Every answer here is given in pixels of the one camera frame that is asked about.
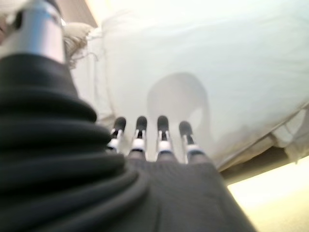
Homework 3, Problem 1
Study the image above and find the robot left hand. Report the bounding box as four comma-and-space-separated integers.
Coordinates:
0, 0, 257, 232

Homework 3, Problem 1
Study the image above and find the white duvet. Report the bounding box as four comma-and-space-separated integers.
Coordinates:
100, 0, 309, 170

